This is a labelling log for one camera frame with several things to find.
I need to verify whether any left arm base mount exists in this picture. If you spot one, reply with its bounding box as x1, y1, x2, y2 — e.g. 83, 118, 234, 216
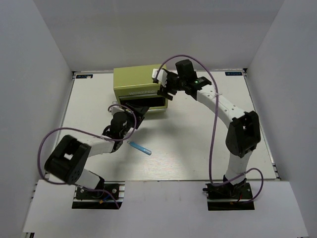
72, 181, 125, 210

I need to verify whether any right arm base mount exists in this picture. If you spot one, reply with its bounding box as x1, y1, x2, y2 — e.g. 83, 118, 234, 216
203, 179, 255, 211

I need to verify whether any right blue corner label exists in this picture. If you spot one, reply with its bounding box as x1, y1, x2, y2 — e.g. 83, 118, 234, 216
225, 71, 243, 76

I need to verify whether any blue corner label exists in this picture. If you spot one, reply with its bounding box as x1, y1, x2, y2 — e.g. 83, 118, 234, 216
76, 74, 93, 79
225, 71, 243, 76

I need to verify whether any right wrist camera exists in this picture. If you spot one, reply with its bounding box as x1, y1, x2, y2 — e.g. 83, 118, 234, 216
152, 68, 167, 87

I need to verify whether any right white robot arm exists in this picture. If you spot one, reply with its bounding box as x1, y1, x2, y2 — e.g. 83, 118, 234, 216
152, 59, 261, 198

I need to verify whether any left blue corner label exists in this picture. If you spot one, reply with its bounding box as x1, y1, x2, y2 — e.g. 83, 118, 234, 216
76, 74, 93, 79

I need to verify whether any green metal drawer chest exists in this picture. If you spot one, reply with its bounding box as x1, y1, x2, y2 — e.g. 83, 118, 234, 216
113, 64, 161, 104

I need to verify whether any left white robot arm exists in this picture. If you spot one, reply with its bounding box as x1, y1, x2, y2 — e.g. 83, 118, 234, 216
40, 104, 150, 198

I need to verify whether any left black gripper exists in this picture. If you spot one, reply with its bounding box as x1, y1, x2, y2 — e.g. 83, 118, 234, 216
120, 103, 149, 138

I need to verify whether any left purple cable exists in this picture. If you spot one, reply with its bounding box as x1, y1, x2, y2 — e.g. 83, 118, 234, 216
37, 104, 138, 209

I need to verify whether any blue highlighter pen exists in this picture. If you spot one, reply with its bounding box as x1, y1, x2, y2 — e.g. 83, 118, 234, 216
128, 141, 152, 155

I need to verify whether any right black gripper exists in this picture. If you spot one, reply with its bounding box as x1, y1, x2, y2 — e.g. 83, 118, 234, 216
158, 71, 186, 101

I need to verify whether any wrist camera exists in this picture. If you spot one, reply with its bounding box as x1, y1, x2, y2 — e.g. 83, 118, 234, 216
108, 101, 125, 116
152, 68, 167, 87

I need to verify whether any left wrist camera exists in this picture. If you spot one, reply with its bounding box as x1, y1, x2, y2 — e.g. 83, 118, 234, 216
108, 101, 125, 116

